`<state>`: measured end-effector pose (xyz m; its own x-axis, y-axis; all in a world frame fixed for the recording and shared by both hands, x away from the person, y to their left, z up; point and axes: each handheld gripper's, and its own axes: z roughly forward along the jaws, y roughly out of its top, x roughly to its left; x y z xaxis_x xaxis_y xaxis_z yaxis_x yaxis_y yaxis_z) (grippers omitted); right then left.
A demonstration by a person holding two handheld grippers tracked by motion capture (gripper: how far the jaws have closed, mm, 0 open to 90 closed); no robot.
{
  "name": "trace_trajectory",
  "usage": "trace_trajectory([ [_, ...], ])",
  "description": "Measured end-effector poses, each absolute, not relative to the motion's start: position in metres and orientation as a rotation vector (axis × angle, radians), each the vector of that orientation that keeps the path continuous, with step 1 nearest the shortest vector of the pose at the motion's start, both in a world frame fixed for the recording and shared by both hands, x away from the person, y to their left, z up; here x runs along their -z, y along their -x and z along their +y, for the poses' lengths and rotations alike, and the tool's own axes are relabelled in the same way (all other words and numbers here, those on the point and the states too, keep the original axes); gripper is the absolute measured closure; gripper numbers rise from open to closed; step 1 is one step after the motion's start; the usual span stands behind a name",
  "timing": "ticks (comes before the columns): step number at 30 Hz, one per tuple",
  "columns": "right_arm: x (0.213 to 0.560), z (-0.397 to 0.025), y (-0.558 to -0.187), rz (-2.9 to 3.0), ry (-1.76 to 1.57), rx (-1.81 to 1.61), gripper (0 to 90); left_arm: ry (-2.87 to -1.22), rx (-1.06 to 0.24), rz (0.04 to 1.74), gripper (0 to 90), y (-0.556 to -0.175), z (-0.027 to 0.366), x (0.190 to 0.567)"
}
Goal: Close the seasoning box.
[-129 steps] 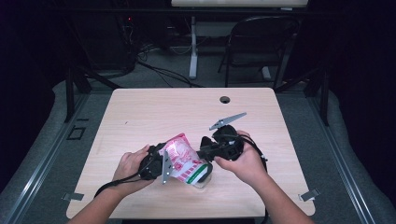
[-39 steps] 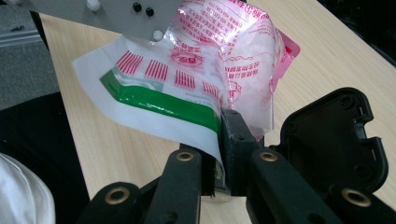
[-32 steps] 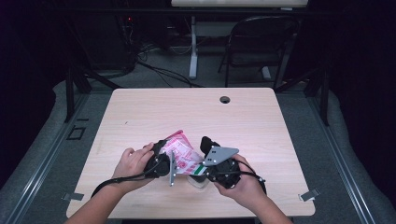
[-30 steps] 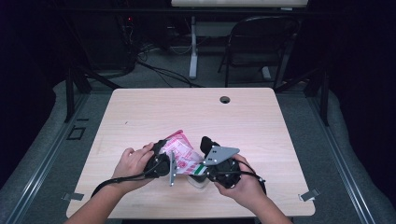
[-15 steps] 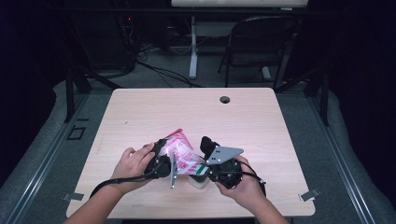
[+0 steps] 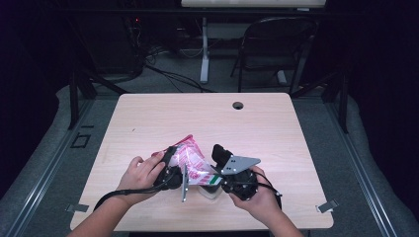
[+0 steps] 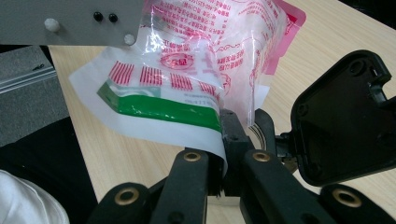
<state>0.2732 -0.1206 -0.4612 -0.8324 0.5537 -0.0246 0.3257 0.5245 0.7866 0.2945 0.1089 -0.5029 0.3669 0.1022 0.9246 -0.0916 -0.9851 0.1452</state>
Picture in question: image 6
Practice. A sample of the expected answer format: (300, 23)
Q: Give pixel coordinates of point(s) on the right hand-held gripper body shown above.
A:
(240, 184)

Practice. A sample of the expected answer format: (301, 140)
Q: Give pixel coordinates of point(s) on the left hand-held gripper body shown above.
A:
(171, 179)

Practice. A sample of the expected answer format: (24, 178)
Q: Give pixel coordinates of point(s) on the pink and white plastic bag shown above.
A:
(192, 154)

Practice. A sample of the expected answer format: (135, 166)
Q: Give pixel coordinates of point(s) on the glass jar with black lid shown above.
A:
(222, 154)

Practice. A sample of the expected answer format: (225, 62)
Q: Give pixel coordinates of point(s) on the person's right hand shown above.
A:
(260, 204)

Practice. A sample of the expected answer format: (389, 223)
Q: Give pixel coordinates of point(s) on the person's left hand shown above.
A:
(141, 177)

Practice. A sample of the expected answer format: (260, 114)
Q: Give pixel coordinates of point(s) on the dark computer tower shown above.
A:
(108, 49)

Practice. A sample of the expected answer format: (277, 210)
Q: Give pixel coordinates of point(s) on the black folding chair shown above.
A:
(280, 29)

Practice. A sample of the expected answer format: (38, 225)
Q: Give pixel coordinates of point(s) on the white desk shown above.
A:
(250, 3)

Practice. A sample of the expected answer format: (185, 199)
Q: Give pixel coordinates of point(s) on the grey metal table bracket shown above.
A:
(77, 208)
(326, 206)

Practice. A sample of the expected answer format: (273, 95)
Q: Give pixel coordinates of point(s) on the black metal frame stand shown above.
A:
(344, 105)
(73, 98)

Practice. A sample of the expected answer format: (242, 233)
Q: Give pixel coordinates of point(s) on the aluminium floor rail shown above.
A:
(49, 168)
(362, 171)

